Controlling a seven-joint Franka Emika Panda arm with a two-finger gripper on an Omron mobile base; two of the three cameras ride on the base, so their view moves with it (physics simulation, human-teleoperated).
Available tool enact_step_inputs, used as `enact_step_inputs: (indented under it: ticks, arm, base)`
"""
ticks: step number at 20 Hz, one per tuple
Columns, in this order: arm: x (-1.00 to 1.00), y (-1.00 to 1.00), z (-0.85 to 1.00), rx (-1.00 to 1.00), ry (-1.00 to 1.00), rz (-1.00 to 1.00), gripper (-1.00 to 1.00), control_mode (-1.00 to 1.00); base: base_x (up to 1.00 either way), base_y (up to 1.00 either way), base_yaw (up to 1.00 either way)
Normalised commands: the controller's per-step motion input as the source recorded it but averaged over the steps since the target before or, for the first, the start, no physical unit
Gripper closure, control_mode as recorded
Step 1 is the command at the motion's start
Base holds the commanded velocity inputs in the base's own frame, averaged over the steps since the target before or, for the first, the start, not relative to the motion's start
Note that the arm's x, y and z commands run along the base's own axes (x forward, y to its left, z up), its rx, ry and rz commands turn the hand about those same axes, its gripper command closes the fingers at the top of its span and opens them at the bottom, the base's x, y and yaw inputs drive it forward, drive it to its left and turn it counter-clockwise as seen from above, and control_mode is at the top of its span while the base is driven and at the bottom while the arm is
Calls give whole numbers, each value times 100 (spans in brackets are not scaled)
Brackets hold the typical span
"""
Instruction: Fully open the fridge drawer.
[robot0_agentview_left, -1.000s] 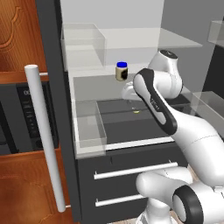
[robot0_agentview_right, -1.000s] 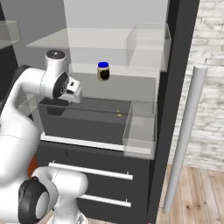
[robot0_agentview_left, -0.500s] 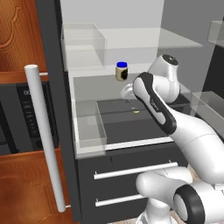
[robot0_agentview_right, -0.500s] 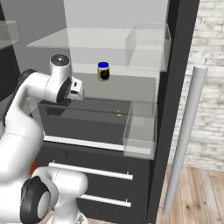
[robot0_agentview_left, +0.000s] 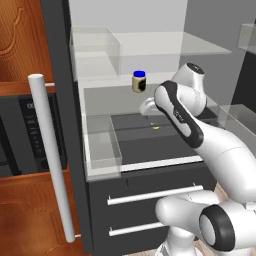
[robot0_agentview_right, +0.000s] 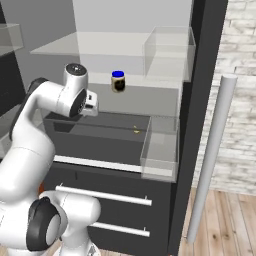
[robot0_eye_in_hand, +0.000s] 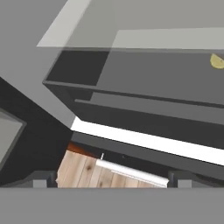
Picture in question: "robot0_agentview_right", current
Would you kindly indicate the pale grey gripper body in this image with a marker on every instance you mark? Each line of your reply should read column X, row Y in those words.
column 90, row 110

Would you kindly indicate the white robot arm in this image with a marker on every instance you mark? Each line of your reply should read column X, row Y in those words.
column 30, row 173

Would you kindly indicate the clear glass fridge shelf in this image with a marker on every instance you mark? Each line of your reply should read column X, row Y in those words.
column 90, row 45
column 150, row 81

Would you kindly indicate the dark fridge drawer front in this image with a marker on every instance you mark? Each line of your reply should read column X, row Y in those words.
column 133, row 245
column 116, row 185

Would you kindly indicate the dark fridge door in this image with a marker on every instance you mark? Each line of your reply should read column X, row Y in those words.
column 200, row 66
column 10, row 86

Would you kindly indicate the grey fridge body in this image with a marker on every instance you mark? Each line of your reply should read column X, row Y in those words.
column 133, row 15

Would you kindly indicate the dark jar with blue lid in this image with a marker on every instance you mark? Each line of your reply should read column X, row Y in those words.
column 118, row 83

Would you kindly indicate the dark glass shelf white edge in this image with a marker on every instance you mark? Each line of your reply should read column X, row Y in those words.
column 110, row 143

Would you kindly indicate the clear door bin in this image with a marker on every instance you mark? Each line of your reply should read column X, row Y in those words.
column 166, row 53
column 9, row 38
column 161, row 150

